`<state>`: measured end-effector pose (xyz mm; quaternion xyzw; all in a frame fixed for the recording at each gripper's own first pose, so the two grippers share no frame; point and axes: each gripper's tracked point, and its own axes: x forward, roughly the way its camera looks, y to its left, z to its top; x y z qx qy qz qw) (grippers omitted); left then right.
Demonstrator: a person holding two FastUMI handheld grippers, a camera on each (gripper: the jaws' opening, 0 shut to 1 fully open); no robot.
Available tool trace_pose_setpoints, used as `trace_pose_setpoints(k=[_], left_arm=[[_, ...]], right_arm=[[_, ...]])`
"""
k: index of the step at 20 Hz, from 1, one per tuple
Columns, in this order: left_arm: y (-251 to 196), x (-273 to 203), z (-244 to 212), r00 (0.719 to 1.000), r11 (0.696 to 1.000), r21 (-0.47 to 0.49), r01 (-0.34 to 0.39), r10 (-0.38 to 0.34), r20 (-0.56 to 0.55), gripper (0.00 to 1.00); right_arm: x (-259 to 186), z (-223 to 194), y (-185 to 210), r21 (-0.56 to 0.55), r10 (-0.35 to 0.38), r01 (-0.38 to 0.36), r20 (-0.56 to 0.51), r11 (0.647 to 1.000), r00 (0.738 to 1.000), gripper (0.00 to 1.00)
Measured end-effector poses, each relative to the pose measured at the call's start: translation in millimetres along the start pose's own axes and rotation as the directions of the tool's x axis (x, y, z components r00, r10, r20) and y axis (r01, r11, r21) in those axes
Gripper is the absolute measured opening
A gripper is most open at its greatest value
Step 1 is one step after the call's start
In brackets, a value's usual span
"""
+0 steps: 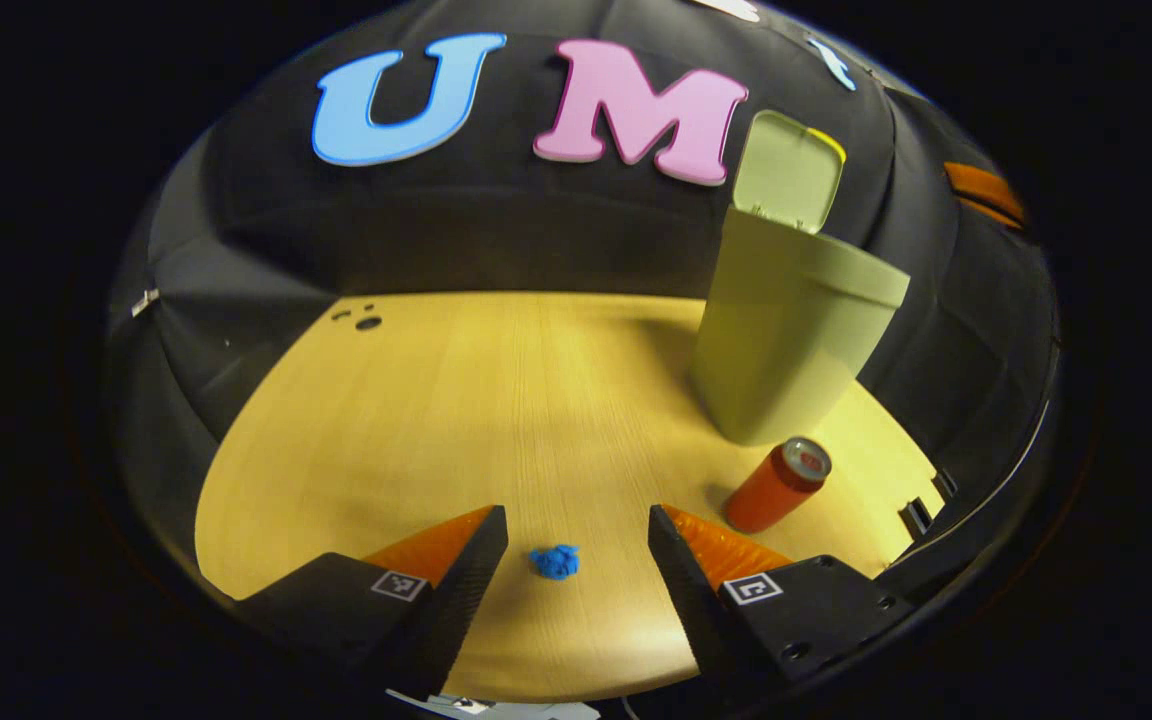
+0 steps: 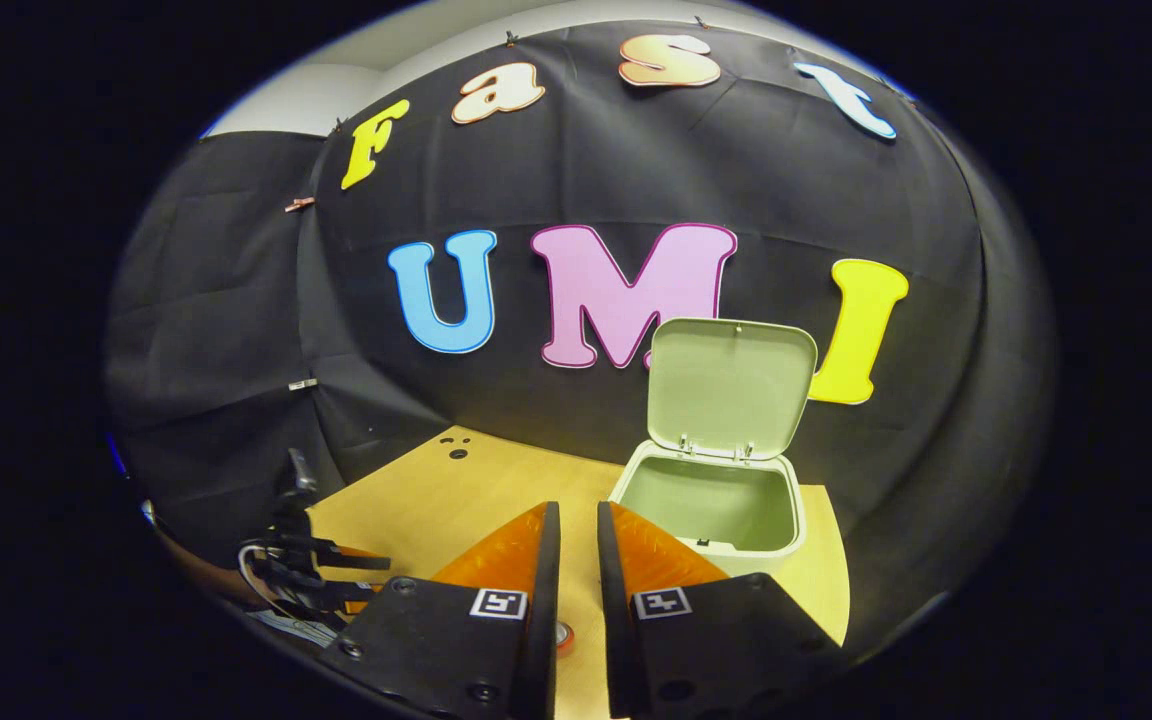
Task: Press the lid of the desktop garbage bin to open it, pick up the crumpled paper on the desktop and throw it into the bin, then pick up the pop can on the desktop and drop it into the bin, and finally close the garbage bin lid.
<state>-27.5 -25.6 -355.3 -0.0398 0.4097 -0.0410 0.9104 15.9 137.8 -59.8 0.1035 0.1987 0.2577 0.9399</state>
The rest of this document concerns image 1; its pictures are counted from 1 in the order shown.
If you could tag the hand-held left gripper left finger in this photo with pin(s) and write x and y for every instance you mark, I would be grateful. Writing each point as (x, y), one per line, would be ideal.
(471, 580)

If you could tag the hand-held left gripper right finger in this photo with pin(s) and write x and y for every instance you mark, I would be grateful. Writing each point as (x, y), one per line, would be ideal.
(681, 590)

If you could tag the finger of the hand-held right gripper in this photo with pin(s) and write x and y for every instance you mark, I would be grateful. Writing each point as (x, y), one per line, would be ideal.
(998, 215)
(981, 182)

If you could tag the blue paper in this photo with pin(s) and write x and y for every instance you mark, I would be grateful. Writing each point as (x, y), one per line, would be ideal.
(555, 562)

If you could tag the red pop can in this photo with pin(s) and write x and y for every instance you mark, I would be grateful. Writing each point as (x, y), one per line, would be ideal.
(771, 490)

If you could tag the pale green desktop garbage bin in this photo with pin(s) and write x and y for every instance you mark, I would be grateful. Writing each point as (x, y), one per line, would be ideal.
(786, 330)

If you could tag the wooden desktop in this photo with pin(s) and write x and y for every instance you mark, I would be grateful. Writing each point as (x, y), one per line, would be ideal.
(496, 420)

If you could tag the small white clip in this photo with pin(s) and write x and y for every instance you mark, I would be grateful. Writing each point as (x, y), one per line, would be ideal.
(144, 302)

